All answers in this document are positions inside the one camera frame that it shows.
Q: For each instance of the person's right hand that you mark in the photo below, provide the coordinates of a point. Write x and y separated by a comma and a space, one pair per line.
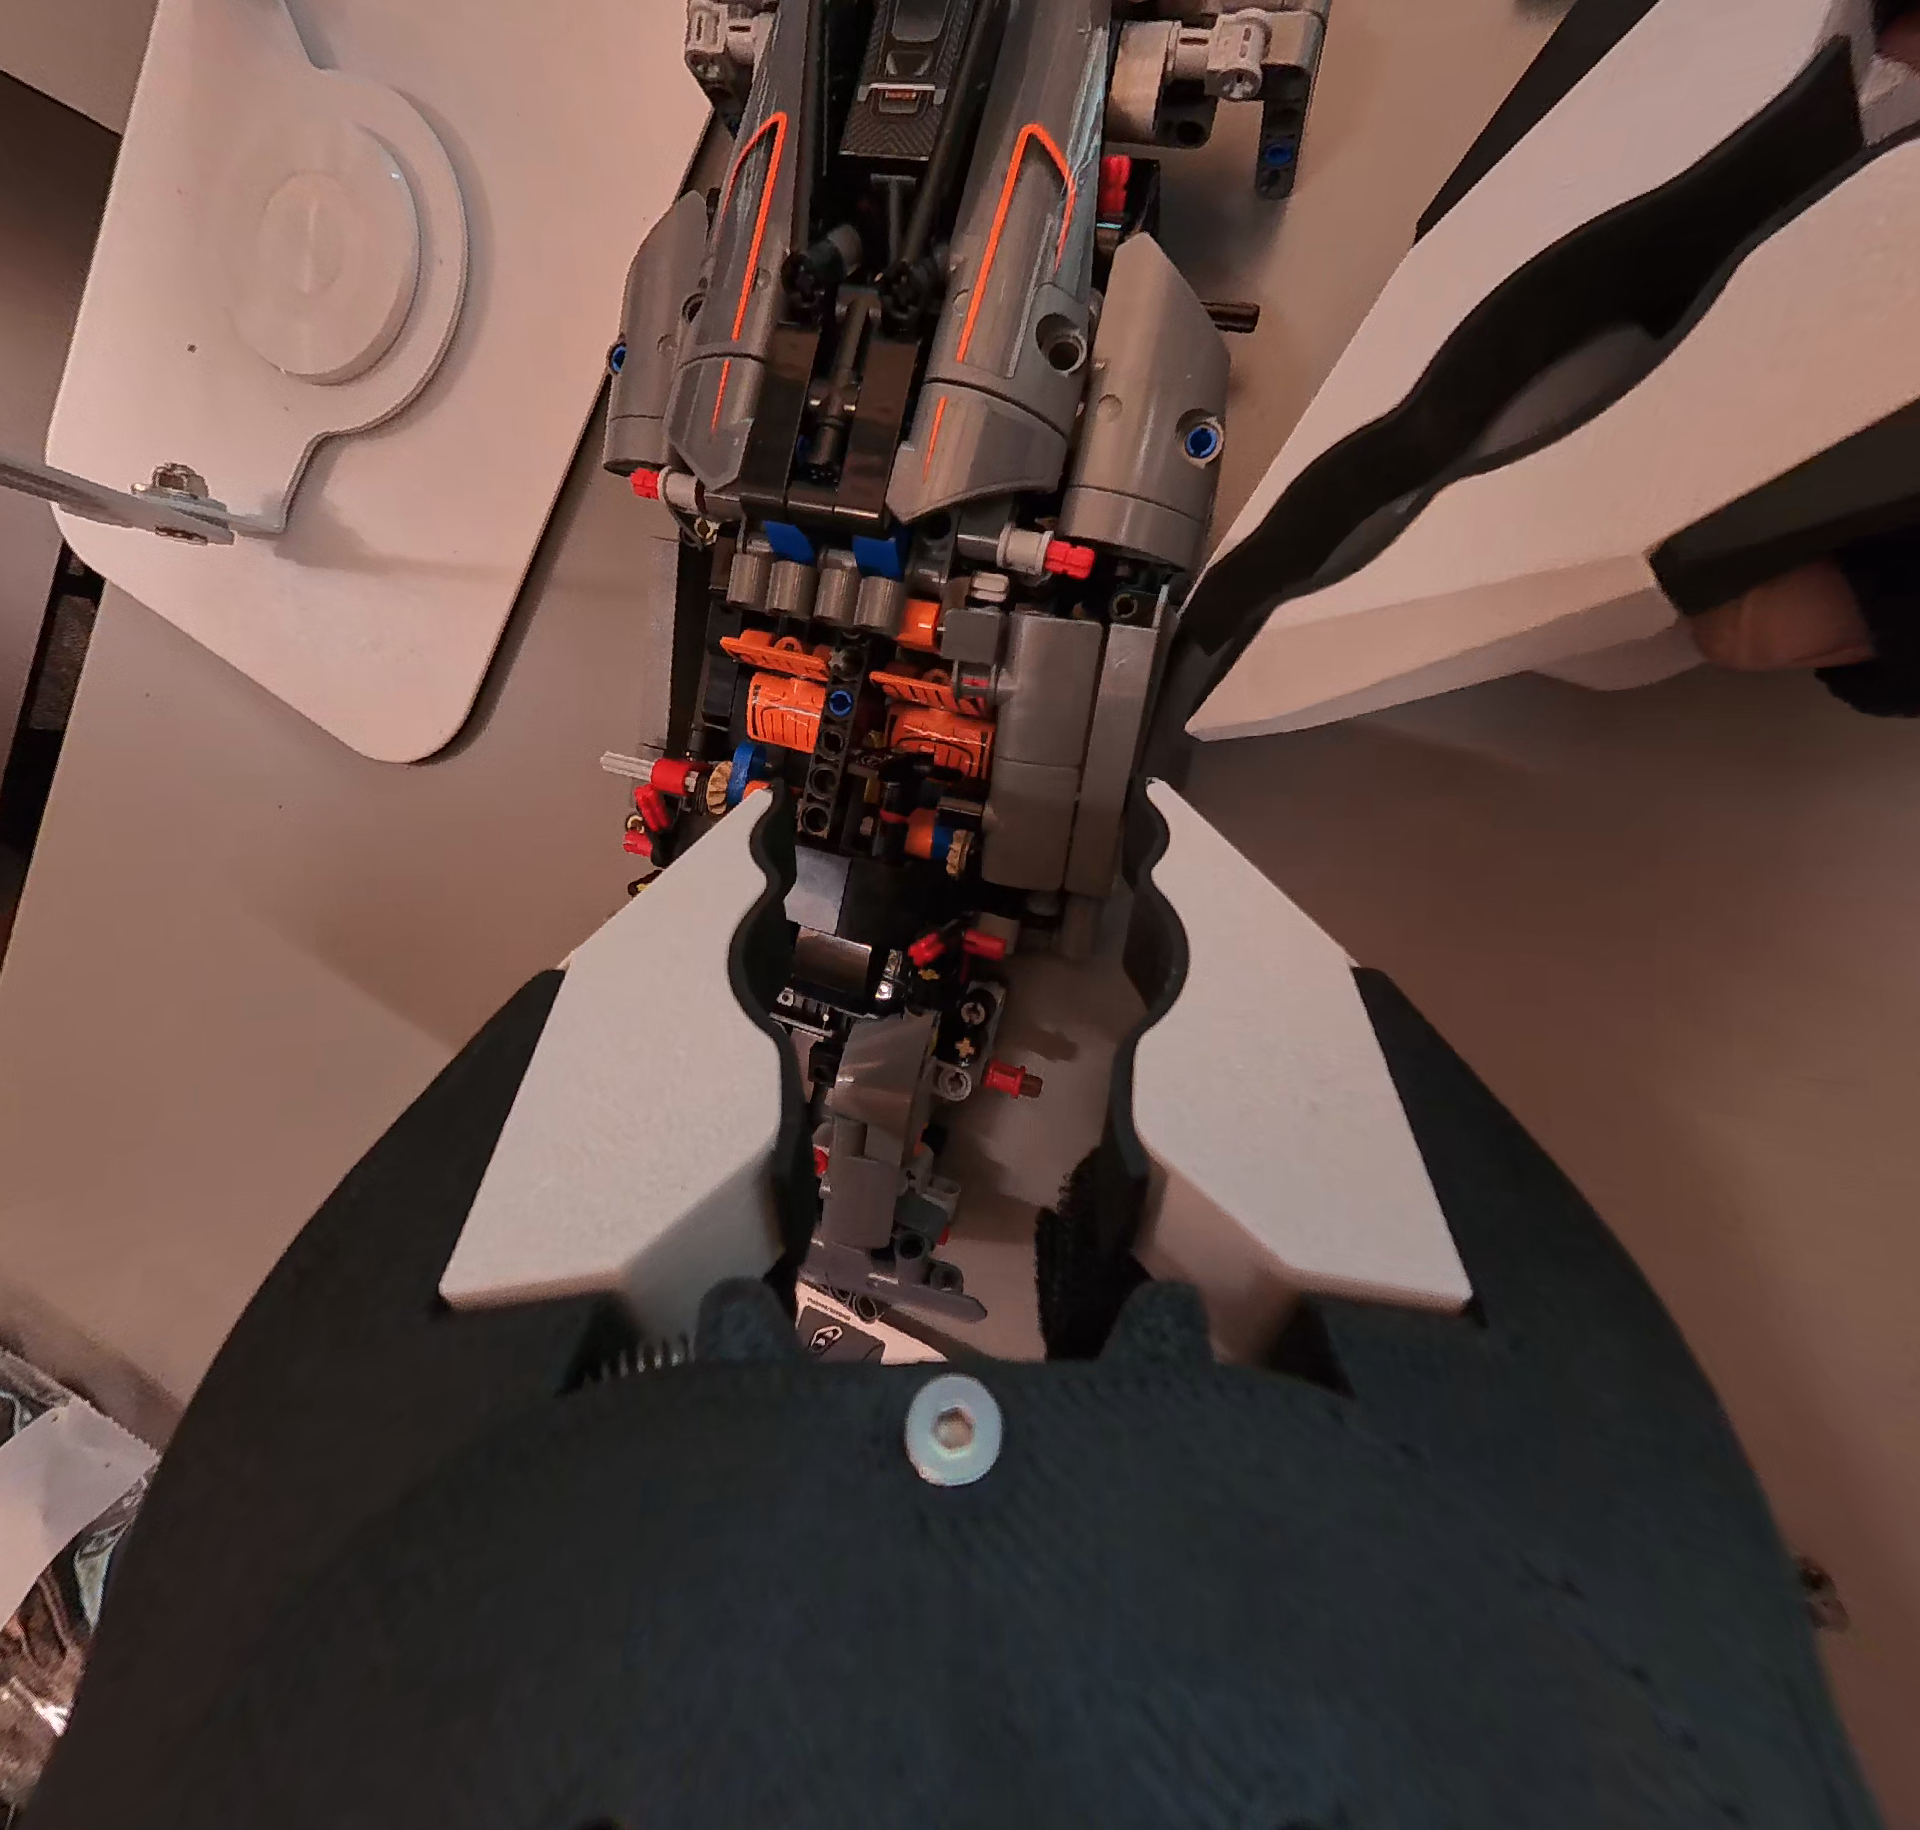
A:
1779, 629

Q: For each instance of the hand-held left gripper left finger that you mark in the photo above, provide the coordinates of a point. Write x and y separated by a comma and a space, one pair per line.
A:
644, 1094

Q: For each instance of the clear plastic parts bag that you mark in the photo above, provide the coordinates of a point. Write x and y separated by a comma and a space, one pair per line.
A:
59, 1605

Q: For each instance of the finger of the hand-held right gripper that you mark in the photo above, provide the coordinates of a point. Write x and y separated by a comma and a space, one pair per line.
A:
1572, 212
1468, 597

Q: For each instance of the small grey lego connector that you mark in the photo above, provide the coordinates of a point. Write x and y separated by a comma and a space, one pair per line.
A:
1819, 1596

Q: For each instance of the white book stand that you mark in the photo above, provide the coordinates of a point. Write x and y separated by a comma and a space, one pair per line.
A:
378, 561

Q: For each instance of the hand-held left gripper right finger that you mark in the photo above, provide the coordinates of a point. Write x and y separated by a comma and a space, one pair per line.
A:
1271, 1115

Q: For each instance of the grey black lego car model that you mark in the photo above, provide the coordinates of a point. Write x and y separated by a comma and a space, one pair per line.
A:
991, 404

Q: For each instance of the lego sticker sheet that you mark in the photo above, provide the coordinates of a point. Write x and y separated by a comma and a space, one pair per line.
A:
839, 1337

